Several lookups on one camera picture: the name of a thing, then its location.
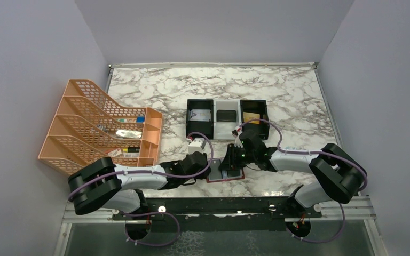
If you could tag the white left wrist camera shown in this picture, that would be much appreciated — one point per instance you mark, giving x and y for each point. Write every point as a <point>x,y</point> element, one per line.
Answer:
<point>196,145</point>

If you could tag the black card in bin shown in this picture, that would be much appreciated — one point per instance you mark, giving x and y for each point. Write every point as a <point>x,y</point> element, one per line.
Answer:
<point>224,115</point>

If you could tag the silver foil packet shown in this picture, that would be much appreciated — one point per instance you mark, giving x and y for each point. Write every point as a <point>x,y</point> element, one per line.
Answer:
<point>128,134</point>

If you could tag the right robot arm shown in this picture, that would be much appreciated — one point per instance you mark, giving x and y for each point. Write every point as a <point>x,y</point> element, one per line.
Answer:
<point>338,176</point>

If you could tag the black mounting rail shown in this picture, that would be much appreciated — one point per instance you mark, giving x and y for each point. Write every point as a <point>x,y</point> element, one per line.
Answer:
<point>215,214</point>

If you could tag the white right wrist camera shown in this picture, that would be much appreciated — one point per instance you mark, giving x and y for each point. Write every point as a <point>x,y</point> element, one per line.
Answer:
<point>236,133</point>

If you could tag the gold card in bin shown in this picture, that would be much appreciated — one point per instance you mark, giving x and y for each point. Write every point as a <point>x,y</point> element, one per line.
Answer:
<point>252,118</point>

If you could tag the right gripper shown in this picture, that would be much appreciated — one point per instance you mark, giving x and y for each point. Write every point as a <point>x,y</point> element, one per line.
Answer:
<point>229,159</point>

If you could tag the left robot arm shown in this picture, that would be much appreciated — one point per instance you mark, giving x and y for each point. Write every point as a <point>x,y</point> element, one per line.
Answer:
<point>104,184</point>

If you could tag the white middle bin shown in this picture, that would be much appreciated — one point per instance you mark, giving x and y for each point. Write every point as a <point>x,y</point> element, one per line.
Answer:
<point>223,130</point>

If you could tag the left black bin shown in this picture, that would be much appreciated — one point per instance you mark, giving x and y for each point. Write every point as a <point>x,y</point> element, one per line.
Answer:
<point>206,128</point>

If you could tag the red card holder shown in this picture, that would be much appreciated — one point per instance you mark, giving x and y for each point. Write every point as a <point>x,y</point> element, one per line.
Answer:
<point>223,179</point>

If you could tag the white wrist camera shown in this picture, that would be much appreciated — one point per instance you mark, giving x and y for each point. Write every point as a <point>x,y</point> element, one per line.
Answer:
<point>236,133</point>
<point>196,145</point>

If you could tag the right black bin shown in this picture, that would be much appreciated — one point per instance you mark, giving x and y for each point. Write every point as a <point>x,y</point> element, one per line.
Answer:
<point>254,110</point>

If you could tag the orange plastic file organizer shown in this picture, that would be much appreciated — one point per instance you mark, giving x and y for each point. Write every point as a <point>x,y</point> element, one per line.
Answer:
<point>83,130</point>

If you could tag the black bin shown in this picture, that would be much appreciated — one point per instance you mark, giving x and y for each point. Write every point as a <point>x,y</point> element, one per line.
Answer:
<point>254,110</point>
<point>206,128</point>

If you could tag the blue item in organizer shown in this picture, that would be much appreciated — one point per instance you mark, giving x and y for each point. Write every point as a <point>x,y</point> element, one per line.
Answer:
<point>140,119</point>

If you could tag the yellow black marker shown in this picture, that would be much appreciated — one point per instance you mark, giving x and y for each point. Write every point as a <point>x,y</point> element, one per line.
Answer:
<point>131,150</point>

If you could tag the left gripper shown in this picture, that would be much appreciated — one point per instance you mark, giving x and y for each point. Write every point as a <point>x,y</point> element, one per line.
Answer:
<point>200,166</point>

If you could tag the black VIP card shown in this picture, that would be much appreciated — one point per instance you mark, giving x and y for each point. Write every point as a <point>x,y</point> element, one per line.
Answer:
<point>215,173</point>

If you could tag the silver card in bin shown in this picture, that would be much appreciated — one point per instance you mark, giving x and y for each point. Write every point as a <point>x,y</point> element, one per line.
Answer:
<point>200,115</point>

